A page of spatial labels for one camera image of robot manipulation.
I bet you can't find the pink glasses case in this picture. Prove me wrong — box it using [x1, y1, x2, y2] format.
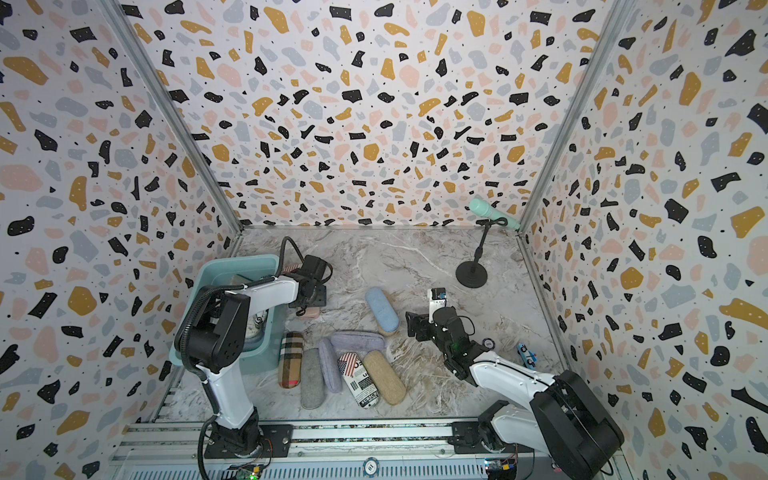
[300, 307, 320, 319]

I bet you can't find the newspaper flag case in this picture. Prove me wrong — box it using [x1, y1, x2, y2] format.
[250, 315, 267, 337]
[338, 352, 380, 409]
[281, 262, 303, 275]

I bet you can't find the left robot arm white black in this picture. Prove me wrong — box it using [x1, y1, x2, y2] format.
[174, 255, 333, 433]

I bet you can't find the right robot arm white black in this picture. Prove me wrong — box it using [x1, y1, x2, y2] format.
[406, 307, 624, 479]

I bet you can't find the plaid tartan glasses case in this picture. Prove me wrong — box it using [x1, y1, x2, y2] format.
[277, 331, 304, 389]

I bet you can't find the green microphone on black stand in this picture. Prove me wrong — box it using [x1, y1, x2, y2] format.
[455, 197, 522, 289]

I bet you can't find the purple felt case horizontal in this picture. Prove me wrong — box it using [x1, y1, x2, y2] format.
[330, 331, 386, 352]

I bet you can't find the tan case behind blue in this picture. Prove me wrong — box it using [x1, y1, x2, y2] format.
[384, 292, 401, 336]

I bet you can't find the light blue felt case right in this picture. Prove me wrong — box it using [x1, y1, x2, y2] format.
[365, 287, 392, 336]

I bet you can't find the small blue toy car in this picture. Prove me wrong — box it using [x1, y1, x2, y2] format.
[517, 343, 537, 370]

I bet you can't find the tan felt case front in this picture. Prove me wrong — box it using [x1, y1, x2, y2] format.
[363, 350, 407, 406]

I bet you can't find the purple felt case diagonal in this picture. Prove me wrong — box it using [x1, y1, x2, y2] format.
[318, 337, 344, 393]

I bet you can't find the newspaper flag case front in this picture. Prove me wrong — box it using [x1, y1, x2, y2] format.
[338, 352, 380, 409]

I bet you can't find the grey felt case front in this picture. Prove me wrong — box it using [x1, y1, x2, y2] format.
[300, 348, 326, 410]

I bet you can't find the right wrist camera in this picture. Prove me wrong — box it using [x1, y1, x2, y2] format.
[428, 287, 447, 323]

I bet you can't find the black corrugated cable conduit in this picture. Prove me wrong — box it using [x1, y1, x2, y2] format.
[179, 236, 307, 480]

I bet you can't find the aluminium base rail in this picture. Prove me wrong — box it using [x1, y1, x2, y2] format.
[104, 419, 498, 479]

